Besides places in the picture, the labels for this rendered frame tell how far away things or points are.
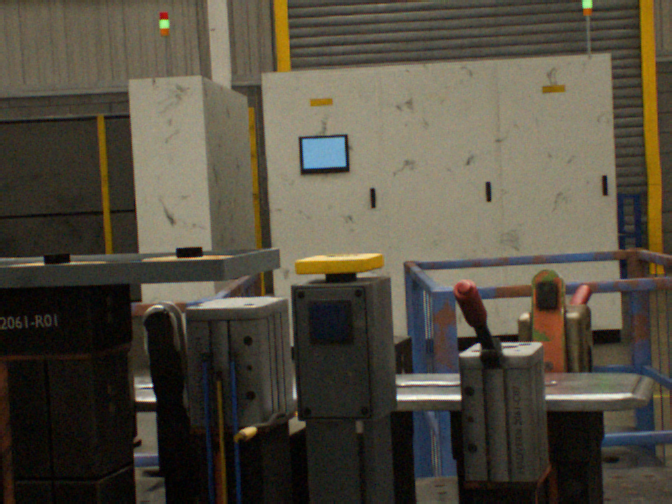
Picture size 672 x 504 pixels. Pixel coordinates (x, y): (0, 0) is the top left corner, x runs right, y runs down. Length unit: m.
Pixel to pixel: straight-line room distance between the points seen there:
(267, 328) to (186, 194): 8.13
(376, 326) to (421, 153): 8.34
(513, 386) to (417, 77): 8.25
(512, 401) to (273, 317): 0.25
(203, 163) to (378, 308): 8.33
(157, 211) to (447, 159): 2.04
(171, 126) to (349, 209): 1.35
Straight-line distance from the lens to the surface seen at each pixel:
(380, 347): 1.11
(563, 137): 9.54
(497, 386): 1.23
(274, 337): 1.33
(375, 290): 1.10
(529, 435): 1.24
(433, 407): 1.37
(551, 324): 1.56
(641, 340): 4.61
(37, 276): 1.16
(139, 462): 3.49
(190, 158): 9.43
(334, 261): 1.09
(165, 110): 9.47
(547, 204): 9.52
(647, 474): 2.40
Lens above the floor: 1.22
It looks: 3 degrees down
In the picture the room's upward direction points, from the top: 3 degrees counter-clockwise
